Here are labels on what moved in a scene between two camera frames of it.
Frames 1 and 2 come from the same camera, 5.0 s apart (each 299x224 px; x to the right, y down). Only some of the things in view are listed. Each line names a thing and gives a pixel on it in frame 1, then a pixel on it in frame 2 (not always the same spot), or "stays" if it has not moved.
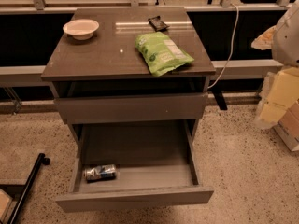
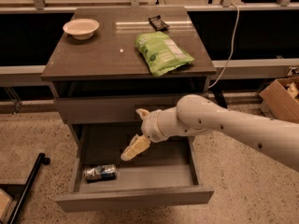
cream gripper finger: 264,40 → 142,113
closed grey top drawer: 132,108 stays
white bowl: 81,29 stays
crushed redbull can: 102,172 stays
